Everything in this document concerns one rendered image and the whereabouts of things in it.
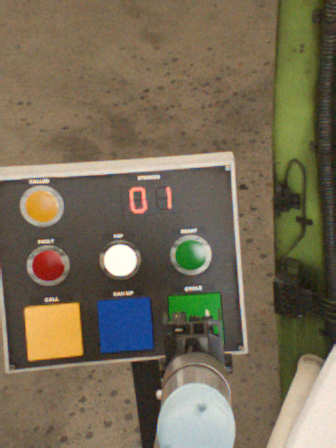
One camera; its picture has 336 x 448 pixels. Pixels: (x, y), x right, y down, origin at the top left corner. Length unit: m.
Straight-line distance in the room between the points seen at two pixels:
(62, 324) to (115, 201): 0.19
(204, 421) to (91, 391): 1.71
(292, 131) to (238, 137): 1.83
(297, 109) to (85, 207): 0.35
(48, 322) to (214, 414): 0.50
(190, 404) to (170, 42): 2.88
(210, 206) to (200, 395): 0.45
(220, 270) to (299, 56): 0.31
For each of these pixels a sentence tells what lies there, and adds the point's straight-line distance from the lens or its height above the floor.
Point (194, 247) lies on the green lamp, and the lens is 1.59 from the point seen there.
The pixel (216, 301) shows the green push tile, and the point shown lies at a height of 1.03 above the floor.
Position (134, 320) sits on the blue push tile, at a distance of 1.61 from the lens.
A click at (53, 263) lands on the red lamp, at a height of 1.09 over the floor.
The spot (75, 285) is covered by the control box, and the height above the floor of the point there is 1.06.
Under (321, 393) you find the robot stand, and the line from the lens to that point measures 0.21.
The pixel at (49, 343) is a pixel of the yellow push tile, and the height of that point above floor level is 1.00.
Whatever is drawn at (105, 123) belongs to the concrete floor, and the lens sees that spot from 3.66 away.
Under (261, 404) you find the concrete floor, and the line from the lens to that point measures 2.81.
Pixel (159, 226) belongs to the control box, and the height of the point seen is 1.13.
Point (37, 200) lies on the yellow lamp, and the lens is 1.59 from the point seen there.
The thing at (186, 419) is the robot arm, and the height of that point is 1.27.
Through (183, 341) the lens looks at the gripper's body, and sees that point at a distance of 1.31.
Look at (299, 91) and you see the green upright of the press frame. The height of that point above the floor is 1.20.
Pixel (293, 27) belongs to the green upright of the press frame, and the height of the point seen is 1.30.
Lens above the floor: 2.19
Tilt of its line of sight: 43 degrees down
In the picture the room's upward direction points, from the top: 6 degrees counter-clockwise
